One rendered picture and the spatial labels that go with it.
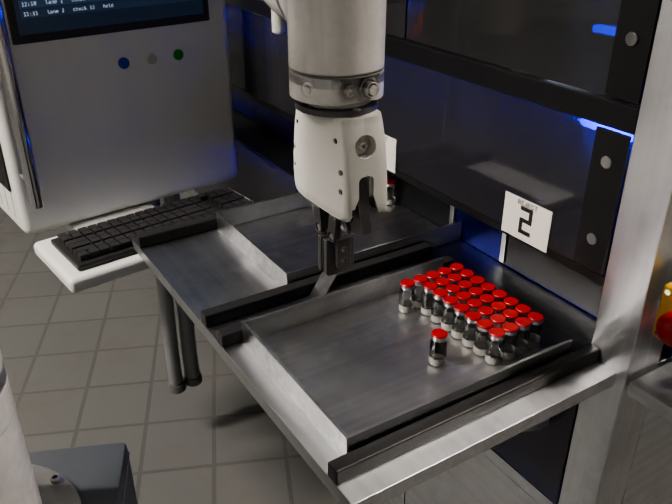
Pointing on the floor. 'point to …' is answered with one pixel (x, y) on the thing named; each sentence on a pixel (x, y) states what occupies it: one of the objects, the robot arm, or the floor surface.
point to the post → (630, 295)
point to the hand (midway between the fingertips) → (336, 252)
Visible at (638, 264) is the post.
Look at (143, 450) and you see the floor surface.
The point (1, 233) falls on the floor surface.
